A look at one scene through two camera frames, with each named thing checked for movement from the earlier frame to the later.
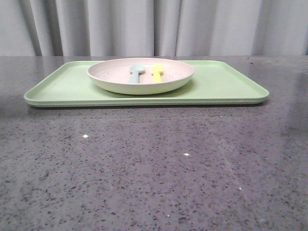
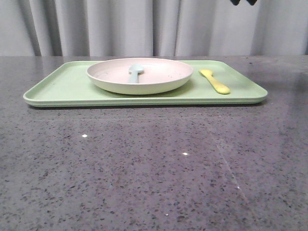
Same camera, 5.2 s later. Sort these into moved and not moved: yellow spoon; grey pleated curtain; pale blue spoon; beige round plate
Moved: yellow spoon
Not moved: grey pleated curtain; pale blue spoon; beige round plate
